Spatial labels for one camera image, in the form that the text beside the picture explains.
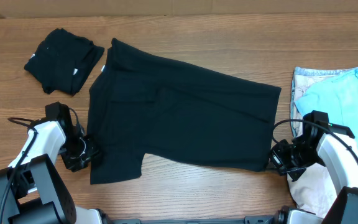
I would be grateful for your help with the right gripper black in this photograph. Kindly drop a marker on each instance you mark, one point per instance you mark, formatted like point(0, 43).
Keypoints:
point(282, 158)

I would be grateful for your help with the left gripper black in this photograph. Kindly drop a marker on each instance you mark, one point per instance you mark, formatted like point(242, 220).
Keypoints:
point(84, 154)

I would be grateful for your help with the black t-shirt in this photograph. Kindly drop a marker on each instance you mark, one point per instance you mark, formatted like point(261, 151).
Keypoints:
point(144, 104)

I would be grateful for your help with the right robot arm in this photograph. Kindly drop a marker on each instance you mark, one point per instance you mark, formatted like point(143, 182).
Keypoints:
point(330, 145)

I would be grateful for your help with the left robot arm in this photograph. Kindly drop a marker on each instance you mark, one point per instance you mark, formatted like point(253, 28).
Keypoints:
point(31, 190)

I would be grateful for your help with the white pink garment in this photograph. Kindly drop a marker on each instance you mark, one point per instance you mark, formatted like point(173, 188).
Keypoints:
point(314, 191)

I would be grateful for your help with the light blue garment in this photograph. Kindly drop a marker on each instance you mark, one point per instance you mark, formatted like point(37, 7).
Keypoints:
point(337, 96)

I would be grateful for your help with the folded black garment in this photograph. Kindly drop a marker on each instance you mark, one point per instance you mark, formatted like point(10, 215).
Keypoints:
point(63, 61)

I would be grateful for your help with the cardboard back wall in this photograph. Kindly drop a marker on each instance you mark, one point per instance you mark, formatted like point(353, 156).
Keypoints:
point(86, 8)

